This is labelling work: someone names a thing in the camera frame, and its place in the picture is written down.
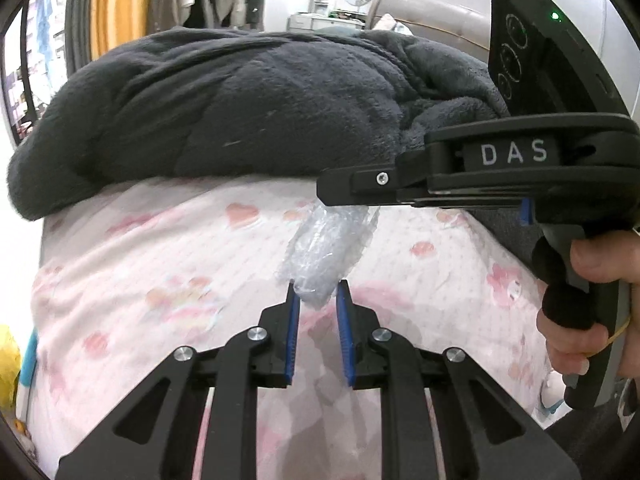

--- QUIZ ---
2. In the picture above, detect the yellow curtain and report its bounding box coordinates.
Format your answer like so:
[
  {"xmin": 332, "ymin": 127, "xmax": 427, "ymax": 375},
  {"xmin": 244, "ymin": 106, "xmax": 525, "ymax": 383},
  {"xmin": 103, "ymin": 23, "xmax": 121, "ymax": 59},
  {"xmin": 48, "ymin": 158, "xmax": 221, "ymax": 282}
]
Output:
[{"xmin": 92, "ymin": 0, "xmax": 151, "ymax": 43}]

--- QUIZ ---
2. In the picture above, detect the blue handled massage tool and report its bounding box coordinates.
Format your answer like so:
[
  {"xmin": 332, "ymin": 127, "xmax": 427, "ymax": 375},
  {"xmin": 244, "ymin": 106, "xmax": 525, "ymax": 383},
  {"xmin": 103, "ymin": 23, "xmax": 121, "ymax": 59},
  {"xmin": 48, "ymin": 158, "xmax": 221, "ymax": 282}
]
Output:
[{"xmin": 22, "ymin": 330, "xmax": 40, "ymax": 378}]

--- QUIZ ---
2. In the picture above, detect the dark grey fleece blanket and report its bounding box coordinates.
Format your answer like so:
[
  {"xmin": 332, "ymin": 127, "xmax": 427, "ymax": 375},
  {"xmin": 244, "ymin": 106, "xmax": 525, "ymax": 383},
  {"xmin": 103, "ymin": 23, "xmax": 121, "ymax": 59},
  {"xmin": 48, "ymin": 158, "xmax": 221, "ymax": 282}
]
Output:
[{"xmin": 7, "ymin": 27, "xmax": 556, "ymax": 271}]

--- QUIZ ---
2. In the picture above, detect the black framed window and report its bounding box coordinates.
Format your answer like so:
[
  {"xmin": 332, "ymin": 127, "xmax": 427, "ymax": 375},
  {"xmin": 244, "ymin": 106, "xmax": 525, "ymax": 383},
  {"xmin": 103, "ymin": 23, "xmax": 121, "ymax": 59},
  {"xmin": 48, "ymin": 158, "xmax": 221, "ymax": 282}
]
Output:
[{"xmin": 0, "ymin": 0, "xmax": 68, "ymax": 141}]

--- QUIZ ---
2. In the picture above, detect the clear bubble wrap roll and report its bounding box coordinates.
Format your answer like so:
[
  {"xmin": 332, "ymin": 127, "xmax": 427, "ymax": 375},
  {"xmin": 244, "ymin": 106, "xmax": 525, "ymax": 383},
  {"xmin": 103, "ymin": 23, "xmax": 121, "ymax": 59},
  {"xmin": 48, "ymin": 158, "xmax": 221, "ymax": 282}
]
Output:
[{"xmin": 274, "ymin": 203, "xmax": 381, "ymax": 311}]

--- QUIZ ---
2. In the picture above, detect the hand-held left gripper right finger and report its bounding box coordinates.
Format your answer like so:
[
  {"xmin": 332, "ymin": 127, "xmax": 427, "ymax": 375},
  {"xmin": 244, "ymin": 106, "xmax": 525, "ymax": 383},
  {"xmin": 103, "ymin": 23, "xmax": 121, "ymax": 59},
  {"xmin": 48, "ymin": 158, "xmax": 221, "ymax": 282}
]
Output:
[{"xmin": 336, "ymin": 280, "xmax": 584, "ymax": 480}]

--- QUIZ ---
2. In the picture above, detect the yellow plastic bag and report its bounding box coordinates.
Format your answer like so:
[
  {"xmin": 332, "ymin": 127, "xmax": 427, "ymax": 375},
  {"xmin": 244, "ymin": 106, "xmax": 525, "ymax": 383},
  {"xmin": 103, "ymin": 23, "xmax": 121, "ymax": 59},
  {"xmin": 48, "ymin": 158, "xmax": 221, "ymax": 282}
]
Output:
[{"xmin": 0, "ymin": 325, "xmax": 22, "ymax": 411}]

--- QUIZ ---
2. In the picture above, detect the person's right hand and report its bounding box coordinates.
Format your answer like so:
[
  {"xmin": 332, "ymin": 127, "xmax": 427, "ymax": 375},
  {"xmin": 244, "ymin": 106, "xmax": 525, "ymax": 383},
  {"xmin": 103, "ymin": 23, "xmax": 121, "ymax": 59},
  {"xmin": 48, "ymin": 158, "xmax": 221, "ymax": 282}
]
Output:
[{"xmin": 536, "ymin": 236, "xmax": 640, "ymax": 378}]

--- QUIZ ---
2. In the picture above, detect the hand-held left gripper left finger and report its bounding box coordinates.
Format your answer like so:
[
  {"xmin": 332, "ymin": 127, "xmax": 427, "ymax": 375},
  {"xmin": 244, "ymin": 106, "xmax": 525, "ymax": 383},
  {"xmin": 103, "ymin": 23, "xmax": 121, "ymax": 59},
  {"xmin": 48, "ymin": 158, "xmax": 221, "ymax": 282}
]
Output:
[{"xmin": 55, "ymin": 281, "xmax": 301, "ymax": 480}]

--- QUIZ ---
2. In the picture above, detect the white dresser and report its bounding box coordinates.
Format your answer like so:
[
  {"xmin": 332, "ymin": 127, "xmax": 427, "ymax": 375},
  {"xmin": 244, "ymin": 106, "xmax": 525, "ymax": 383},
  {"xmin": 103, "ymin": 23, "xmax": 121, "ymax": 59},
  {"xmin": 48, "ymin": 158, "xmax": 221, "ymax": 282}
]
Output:
[{"xmin": 287, "ymin": 0, "xmax": 371, "ymax": 33}]

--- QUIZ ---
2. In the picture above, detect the beige padded headboard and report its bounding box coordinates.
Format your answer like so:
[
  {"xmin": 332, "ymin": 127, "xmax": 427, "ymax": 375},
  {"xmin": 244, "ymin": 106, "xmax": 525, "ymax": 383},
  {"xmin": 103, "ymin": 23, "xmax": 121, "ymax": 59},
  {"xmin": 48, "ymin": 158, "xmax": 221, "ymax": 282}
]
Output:
[{"xmin": 370, "ymin": 0, "xmax": 501, "ymax": 56}]

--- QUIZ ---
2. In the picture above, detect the pink floral bed sheet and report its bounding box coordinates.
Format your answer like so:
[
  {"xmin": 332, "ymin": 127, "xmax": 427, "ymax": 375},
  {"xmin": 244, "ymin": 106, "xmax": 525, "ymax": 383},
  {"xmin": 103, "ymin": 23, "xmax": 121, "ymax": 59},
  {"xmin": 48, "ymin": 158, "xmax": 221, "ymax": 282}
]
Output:
[{"xmin": 30, "ymin": 175, "xmax": 571, "ymax": 480}]

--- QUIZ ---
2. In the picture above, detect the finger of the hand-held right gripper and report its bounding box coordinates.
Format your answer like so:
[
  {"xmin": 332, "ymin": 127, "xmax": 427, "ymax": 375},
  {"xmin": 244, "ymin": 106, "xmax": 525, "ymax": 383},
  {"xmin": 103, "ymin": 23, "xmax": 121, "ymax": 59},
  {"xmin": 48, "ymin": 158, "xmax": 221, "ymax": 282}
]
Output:
[{"xmin": 316, "ymin": 164, "xmax": 403, "ymax": 209}]

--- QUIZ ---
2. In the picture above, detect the grey curtain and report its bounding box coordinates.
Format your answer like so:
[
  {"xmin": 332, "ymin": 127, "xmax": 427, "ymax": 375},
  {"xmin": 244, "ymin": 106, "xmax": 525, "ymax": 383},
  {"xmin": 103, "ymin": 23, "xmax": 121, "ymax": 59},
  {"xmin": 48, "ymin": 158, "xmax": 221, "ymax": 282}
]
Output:
[{"xmin": 65, "ymin": 0, "xmax": 96, "ymax": 73}]

